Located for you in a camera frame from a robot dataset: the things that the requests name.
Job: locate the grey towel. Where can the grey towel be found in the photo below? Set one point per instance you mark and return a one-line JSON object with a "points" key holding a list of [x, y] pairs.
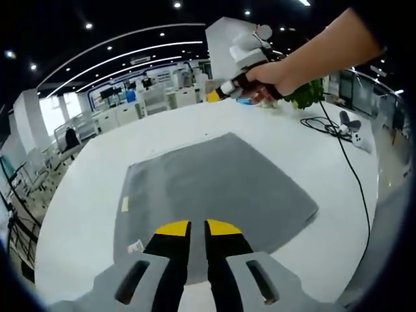
{"points": [[221, 182]]}

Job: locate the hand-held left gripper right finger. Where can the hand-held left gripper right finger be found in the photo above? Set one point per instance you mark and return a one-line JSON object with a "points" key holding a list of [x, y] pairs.
{"points": [[224, 260]]}

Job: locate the white game controller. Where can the white game controller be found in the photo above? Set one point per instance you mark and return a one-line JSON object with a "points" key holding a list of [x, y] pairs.
{"points": [[361, 139]]}

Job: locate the green potted plant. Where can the green potted plant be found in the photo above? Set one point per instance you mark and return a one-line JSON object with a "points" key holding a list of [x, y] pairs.
{"points": [[308, 94]]}

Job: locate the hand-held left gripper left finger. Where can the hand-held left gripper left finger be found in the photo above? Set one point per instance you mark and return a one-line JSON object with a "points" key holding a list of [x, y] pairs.
{"points": [[169, 260]]}

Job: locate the person's right hand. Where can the person's right hand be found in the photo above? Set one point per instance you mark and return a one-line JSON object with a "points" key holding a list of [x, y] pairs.
{"points": [[276, 73]]}

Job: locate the blue water jug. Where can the blue water jug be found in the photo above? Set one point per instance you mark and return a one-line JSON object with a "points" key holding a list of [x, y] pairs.
{"points": [[131, 96]]}

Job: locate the white charger plug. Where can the white charger plug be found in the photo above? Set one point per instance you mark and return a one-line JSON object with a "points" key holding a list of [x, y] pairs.
{"points": [[342, 128]]}

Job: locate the white table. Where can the white table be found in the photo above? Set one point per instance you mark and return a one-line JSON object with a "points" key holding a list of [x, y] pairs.
{"points": [[74, 227]]}

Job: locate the white mesh office chair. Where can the white mesh office chair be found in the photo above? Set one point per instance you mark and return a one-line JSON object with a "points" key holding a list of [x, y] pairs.
{"points": [[155, 100]]}

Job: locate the blue packet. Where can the blue packet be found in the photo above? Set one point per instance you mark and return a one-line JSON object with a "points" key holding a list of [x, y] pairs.
{"points": [[245, 101]]}

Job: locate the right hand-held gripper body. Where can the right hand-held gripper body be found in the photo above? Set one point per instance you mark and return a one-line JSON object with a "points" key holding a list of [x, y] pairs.
{"points": [[248, 52]]}

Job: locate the round ceiling spotlights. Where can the round ceiling spotlights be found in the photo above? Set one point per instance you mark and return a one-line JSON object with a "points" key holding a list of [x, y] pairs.
{"points": [[88, 25]]}

